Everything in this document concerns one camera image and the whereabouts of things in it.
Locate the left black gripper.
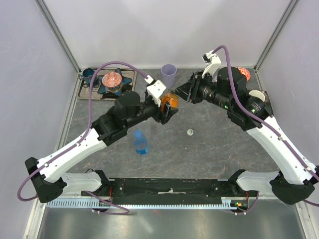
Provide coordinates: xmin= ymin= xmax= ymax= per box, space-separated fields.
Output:
xmin=126 ymin=95 xmax=179 ymax=129

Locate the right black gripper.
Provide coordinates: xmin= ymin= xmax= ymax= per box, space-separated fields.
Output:
xmin=173 ymin=70 xmax=233 ymax=111

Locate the orange juice bottle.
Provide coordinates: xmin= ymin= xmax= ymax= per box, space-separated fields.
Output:
xmin=160 ymin=93 xmax=179 ymax=112

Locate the white green bottle cap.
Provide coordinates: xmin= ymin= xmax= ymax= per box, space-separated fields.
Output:
xmin=187 ymin=129 xmax=194 ymax=136

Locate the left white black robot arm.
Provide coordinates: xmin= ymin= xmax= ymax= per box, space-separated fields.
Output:
xmin=25 ymin=92 xmax=178 ymax=203

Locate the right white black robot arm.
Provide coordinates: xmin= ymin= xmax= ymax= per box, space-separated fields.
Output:
xmin=173 ymin=67 xmax=319 ymax=205

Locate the blue water bottle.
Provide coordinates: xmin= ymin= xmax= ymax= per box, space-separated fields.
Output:
xmin=134 ymin=130 xmax=149 ymax=155

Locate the lavender plastic cup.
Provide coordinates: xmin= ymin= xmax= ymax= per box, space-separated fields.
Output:
xmin=161 ymin=64 xmax=177 ymax=88

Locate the blue star-shaped dish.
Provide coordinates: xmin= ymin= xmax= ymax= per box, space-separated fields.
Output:
xmin=97 ymin=68 xmax=133 ymax=99

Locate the red white floral bowl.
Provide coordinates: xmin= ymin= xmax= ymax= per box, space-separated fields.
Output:
xmin=238 ymin=67 xmax=251 ymax=81

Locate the red patterned bowl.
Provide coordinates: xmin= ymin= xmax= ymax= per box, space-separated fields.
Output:
xmin=102 ymin=72 xmax=122 ymax=89

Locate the pink white mug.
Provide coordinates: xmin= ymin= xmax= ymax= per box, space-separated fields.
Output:
xmin=249 ymin=90 xmax=266 ymax=102

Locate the dark floral square plate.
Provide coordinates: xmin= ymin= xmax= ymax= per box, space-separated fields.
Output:
xmin=262 ymin=91 xmax=274 ymax=115

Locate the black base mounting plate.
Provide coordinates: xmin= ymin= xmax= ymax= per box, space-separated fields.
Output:
xmin=81 ymin=177 xmax=259 ymax=205

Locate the metal tray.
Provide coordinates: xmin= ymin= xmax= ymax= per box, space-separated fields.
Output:
xmin=77 ymin=68 xmax=137 ymax=101

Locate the dark blue teacup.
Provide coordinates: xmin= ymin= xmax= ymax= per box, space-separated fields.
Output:
xmin=79 ymin=68 xmax=95 ymax=85

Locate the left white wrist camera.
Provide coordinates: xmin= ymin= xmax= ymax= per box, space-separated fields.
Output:
xmin=147 ymin=80 xmax=166 ymax=107

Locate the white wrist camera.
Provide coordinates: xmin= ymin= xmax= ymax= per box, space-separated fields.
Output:
xmin=147 ymin=80 xmax=166 ymax=107
xmin=202 ymin=51 xmax=221 ymax=78

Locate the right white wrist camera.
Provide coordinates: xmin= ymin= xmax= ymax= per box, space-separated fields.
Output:
xmin=202 ymin=51 xmax=221 ymax=78

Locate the slotted cable duct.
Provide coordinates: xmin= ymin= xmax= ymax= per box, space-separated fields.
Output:
xmin=46 ymin=198 xmax=237 ymax=210

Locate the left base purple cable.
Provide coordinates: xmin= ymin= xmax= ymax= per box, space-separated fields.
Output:
xmin=84 ymin=189 xmax=131 ymax=216

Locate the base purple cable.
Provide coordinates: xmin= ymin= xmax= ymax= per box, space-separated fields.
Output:
xmin=224 ymin=190 xmax=261 ymax=216
xmin=84 ymin=189 xmax=131 ymax=216

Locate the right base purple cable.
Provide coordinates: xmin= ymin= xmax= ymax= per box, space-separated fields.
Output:
xmin=224 ymin=190 xmax=261 ymax=216

